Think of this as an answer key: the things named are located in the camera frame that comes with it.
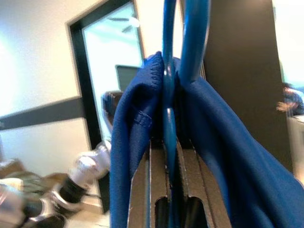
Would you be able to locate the black wall screen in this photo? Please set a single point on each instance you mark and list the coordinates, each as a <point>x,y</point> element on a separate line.
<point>127,78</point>

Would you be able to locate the dark brown panel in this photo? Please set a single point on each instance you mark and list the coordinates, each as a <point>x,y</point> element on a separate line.
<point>247,71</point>

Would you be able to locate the white ceiling fan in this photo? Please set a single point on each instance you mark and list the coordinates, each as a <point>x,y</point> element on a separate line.
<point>134,21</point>

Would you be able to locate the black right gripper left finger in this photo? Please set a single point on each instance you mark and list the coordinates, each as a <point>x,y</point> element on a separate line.
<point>156,180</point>

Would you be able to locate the person in blue top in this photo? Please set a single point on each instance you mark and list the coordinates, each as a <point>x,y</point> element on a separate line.
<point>293,99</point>

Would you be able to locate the royal blue shirt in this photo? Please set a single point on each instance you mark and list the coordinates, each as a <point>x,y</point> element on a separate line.
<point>237,154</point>

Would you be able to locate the blue plastic hanger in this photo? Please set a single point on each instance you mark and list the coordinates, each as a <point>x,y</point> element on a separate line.
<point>169,130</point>

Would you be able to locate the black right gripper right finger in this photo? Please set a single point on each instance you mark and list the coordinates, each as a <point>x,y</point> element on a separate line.
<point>190,185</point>

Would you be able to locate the black door frame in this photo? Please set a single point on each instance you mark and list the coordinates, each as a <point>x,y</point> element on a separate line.
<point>80,71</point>

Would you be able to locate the white cabinet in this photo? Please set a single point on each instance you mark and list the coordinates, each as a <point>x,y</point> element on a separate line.
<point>297,142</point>

